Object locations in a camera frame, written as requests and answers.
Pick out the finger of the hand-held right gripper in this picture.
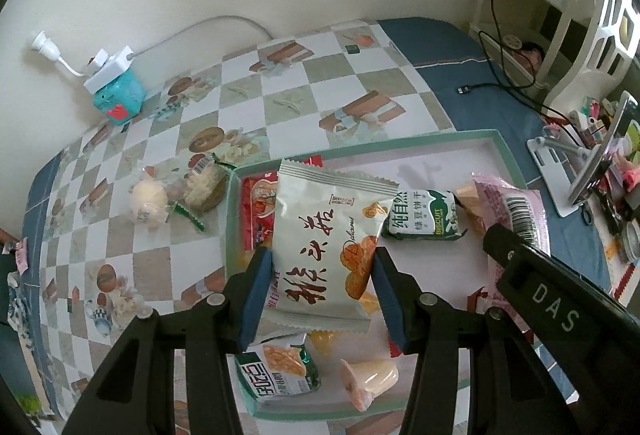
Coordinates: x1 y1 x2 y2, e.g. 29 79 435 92
481 222 544 284

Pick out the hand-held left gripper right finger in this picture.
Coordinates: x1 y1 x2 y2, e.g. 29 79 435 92
372 246 571 435

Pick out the pale jelly cup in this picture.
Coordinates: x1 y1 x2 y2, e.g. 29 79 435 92
339 357 400 413

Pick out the teal toy box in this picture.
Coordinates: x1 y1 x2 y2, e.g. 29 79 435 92
92 69 147 124

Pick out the teal cardboard tray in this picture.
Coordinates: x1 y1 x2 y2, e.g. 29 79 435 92
221 128 532 422

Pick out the black usb cable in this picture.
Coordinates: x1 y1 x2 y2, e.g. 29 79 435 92
455 82 547 114

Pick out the pink snack packet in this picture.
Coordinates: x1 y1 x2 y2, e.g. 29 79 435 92
472 172 552 307

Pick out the round bun in clear packet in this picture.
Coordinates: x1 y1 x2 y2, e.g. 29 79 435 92
126 165 174 232

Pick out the sandwich cake in clear packet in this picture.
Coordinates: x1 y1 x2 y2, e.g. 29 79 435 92
169 154 237 232

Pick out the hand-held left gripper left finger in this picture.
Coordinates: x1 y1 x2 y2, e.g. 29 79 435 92
62 246 274 435

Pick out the blue tablecloth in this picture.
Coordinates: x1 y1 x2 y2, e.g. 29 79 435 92
374 16 615 292

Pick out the pile of small colourful toys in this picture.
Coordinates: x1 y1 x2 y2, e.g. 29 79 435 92
569 96 640 267

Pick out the orange white chip packet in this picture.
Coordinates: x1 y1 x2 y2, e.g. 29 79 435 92
357 290 383 319

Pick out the green white biscuit packet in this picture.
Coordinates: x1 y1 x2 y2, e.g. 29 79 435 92
381 188 469 242

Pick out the large red snack packet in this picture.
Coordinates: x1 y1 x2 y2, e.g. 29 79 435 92
239 155 326 257

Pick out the dark red milk biscuit packet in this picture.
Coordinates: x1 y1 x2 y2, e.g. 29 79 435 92
466 287 501 316

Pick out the cream snack packet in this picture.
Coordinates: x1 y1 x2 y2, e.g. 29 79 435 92
261 158 397 334

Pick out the white phone stand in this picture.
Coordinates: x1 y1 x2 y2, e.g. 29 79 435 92
525 135 597 219

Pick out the white cutout chair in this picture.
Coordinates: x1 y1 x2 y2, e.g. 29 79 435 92
541 0 640 117

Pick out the green orange cracker packet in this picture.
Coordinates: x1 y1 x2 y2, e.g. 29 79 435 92
234 342 322 407

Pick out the yellow snack packet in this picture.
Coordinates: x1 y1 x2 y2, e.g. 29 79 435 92
306 329 352 357

